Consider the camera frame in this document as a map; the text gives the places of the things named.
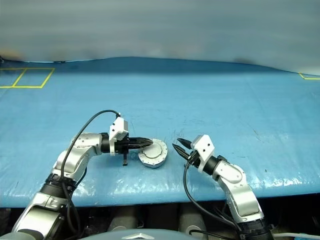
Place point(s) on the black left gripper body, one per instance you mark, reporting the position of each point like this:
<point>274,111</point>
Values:
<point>122,147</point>

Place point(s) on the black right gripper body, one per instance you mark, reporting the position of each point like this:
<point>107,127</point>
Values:
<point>193,157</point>

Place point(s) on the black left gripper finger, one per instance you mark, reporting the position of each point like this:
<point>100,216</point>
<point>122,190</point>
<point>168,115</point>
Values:
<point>140,146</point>
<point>140,140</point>

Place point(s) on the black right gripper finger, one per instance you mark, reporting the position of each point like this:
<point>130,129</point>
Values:
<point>181,151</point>
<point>185,143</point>

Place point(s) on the round finned silver motor lid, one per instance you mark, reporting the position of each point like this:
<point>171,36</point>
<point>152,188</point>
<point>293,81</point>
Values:
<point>155,151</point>

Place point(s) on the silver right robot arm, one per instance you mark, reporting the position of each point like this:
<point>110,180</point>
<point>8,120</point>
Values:
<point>237,187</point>

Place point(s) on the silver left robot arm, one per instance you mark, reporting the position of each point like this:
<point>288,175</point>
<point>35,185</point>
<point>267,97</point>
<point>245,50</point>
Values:
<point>82,147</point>

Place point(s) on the blue table cover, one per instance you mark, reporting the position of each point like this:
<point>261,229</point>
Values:
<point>200,100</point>

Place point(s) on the grey rounded cylinder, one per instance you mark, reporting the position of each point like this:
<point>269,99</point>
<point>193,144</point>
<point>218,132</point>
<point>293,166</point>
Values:
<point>192,218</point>
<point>121,220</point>

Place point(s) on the grey robot torso with emblem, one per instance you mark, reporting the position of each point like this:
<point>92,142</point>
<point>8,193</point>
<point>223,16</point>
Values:
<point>140,236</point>

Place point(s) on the yellow tape double square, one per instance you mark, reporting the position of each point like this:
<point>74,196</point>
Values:
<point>46,77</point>

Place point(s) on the blue plastic sheet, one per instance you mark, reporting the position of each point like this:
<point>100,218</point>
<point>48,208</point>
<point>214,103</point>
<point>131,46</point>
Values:
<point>300,237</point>

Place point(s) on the yellow tape corner marking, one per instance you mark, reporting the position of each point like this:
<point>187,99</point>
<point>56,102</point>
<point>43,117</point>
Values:
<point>305,77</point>

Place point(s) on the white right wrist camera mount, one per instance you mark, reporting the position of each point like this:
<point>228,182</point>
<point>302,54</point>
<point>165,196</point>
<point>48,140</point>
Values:
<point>203,147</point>

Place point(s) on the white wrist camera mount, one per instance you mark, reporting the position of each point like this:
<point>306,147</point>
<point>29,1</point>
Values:
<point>203,147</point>
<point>117,130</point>

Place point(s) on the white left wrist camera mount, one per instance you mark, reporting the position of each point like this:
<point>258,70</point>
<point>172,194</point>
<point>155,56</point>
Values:
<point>117,130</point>

